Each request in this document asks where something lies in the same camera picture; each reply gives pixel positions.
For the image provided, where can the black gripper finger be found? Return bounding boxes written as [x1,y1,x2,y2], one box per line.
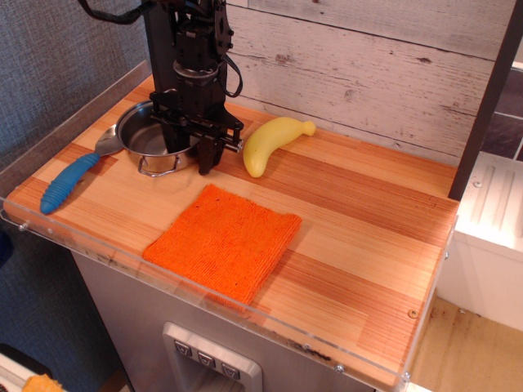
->
[163,123,190,154]
[199,136,225,176]

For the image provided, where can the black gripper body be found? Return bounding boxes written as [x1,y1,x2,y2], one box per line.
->
[150,60,244,152]

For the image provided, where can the small steel pot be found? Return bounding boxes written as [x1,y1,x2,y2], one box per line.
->
[116,100,199,177]

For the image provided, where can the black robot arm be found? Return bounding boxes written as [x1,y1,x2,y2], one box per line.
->
[144,1,244,175]

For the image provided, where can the orange knitted towel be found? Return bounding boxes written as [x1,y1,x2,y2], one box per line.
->
[142,185,302,310]

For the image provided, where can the yellow plastic banana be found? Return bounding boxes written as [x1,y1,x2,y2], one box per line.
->
[243,117,316,178]

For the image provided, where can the grey toy fridge cabinet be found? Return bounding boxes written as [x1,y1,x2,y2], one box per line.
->
[73,252,372,391]

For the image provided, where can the silver dispenser button panel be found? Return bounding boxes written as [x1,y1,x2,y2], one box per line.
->
[163,322,263,391]

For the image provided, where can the orange object bottom left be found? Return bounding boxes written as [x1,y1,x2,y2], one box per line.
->
[1,374,65,392]

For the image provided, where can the white toy sink unit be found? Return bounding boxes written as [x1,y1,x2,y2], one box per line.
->
[436,153,522,330]

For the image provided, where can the blue handled metal spoon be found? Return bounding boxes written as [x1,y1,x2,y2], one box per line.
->
[40,125,123,215]

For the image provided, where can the dark left shelf post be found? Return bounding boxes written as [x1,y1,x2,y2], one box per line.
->
[143,1,177,100]

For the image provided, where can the dark shelf post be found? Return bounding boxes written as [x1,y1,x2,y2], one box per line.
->
[143,1,177,100]
[448,0,522,201]

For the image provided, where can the black braided cable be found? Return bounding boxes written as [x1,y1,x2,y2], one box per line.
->
[77,0,154,25]

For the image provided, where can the dark right shelf post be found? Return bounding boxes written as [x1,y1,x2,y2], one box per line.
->
[448,0,522,201]

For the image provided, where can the clear acrylic guard rail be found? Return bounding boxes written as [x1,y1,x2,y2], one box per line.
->
[4,194,457,391]

